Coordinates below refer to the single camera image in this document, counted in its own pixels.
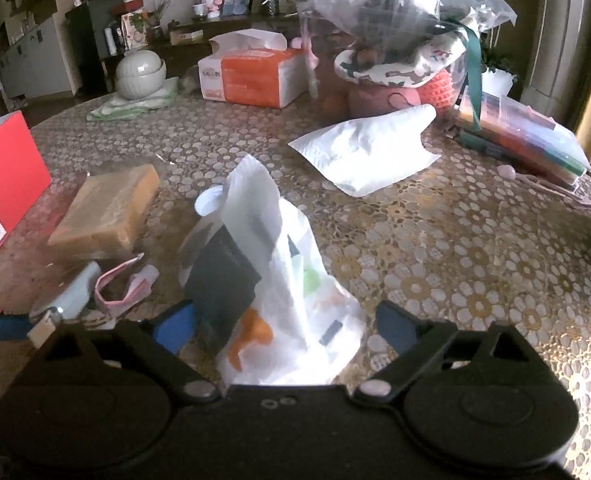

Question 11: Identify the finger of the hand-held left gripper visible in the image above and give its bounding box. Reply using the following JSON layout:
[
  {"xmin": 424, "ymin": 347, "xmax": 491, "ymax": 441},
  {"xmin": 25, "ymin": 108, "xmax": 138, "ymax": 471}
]
[{"xmin": 0, "ymin": 300, "xmax": 33, "ymax": 346}]

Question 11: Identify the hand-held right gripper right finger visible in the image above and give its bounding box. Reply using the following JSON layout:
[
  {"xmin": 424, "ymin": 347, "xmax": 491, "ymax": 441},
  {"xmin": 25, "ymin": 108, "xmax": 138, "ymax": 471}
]
[{"xmin": 353, "ymin": 301, "xmax": 546, "ymax": 403}]

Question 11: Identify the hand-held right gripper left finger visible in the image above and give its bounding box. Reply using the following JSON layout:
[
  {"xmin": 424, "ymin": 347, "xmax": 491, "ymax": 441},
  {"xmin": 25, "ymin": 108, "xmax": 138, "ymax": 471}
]
[{"xmin": 40, "ymin": 301, "xmax": 226, "ymax": 405}]

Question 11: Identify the dark grey box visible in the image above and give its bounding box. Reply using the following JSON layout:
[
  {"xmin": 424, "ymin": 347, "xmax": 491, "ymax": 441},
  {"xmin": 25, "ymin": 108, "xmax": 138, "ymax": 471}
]
[{"xmin": 182, "ymin": 225, "xmax": 262, "ymax": 338}]

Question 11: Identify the white plastic bag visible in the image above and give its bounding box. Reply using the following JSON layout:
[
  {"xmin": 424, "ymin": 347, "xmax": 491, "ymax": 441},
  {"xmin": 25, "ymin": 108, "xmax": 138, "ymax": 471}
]
[{"xmin": 178, "ymin": 154, "xmax": 366, "ymax": 387}]

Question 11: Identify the brown packet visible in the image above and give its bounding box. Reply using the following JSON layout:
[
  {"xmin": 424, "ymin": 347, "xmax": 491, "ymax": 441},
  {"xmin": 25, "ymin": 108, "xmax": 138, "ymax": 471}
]
[{"xmin": 48, "ymin": 164, "xmax": 162, "ymax": 260}]

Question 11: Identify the red cardboard box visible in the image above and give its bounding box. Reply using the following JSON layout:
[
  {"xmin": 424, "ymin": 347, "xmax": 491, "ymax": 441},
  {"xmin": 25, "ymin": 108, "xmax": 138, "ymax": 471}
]
[{"xmin": 0, "ymin": 111, "xmax": 52, "ymax": 295}]

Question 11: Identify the pale blue tube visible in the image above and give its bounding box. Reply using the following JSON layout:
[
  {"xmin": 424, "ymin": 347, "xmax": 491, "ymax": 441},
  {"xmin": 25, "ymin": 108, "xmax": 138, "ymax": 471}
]
[{"xmin": 29, "ymin": 261, "xmax": 101, "ymax": 323}]

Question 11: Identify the white round cup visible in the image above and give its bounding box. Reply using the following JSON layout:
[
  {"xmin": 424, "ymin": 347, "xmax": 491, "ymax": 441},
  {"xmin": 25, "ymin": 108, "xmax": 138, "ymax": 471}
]
[{"xmin": 194, "ymin": 185, "xmax": 226, "ymax": 217}]

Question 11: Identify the white tissue sheet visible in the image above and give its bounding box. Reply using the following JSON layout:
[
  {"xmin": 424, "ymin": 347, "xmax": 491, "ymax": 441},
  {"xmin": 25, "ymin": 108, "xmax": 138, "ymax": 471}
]
[{"xmin": 288, "ymin": 103, "xmax": 442, "ymax": 198}]

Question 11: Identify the stack of coloured folders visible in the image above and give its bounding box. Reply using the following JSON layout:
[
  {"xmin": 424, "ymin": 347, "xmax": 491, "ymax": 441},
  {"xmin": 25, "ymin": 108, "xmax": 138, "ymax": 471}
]
[{"xmin": 455, "ymin": 87, "xmax": 591, "ymax": 186}]

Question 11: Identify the pink crochet basket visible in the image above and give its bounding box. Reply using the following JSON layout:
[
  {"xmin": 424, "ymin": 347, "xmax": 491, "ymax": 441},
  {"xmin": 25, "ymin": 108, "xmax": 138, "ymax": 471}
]
[{"xmin": 345, "ymin": 70, "xmax": 469, "ymax": 118}]

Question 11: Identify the green folded cloth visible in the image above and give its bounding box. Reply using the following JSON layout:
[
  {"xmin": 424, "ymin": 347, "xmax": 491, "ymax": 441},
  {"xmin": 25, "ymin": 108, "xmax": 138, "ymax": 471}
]
[{"xmin": 86, "ymin": 77, "xmax": 178, "ymax": 122}]

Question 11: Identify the green ribbon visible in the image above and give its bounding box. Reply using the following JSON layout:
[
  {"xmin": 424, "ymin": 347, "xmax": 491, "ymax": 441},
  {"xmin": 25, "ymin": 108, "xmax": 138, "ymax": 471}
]
[{"xmin": 445, "ymin": 20, "xmax": 483, "ymax": 131}]

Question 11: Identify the pale green ceramic jar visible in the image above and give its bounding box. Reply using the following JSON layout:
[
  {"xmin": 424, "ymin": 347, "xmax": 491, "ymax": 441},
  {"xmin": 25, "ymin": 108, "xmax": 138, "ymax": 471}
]
[{"xmin": 115, "ymin": 47, "xmax": 167, "ymax": 100}]

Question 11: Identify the white plant pot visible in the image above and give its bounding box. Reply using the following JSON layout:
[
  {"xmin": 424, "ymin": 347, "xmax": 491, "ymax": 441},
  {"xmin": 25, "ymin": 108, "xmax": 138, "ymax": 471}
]
[{"xmin": 480, "ymin": 67, "xmax": 519, "ymax": 98}]

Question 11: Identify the orange white tissue pack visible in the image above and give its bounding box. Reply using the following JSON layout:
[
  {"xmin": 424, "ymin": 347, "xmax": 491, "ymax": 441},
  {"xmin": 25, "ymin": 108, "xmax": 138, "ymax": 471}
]
[{"xmin": 198, "ymin": 30, "xmax": 310, "ymax": 109}]

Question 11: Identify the wooden television cabinet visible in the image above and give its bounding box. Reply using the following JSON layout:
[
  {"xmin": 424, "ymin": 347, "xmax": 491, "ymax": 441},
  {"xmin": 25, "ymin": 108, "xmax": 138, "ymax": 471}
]
[{"xmin": 100, "ymin": 10, "xmax": 306, "ymax": 78}]

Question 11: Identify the small cardboard box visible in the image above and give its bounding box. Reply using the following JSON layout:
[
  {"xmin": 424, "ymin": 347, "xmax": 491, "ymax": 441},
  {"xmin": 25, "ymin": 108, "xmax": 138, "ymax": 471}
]
[{"xmin": 169, "ymin": 29, "xmax": 203, "ymax": 46}]

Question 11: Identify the dark side cabinet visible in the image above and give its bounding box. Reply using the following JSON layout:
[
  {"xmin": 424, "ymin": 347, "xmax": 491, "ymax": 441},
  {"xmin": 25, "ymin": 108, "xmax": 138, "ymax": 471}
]
[{"xmin": 65, "ymin": 0, "xmax": 126, "ymax": 96}]

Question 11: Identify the large clear plastic bag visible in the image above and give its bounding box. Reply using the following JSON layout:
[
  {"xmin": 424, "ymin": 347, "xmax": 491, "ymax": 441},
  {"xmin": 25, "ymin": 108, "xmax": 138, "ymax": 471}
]
[{"xmin": 298, "ymin": 0, "xmax": 519, "ymax": 81}]

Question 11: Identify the pink white strap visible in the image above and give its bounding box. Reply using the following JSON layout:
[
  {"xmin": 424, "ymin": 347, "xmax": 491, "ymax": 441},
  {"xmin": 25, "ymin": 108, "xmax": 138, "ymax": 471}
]
[{"xmin": 94, "ymin": 255, "xmax": 160, "ymax": 311}]

